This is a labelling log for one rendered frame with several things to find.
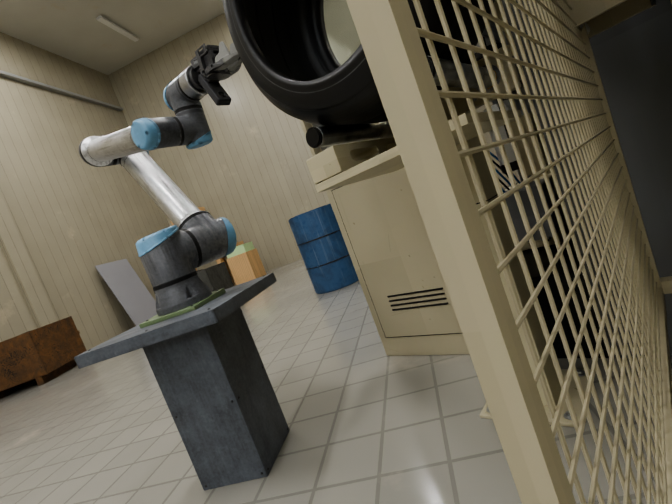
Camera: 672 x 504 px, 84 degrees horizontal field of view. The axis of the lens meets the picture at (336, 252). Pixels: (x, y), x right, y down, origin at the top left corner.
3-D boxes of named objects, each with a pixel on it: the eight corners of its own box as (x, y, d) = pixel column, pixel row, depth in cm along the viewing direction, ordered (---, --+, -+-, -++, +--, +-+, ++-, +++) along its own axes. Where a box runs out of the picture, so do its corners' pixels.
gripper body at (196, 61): (204, 41, 103) (183, 60, 111) (213, 73, 105) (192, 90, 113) (226, 45, 109) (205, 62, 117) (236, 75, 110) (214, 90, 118)
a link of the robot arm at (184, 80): (184, 99, 115) (211, 99, 123) (192, 93, 112) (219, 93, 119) (174, 69, 114) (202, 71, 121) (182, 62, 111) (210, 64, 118)
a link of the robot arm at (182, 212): (199, 275, 140) (98, 158, 162) (236, 260, 152) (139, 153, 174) (205, 247, 130) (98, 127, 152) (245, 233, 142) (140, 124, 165)
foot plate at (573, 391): (505, 371, 132) (503, 365, 132) (594, 372, 114) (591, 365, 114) (480, 418, 113) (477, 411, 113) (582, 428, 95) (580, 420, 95)
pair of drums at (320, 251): (381, 257, 504) (358, 194, 496) (375, 277, 385) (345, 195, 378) (331, 274, 520) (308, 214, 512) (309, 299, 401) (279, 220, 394)
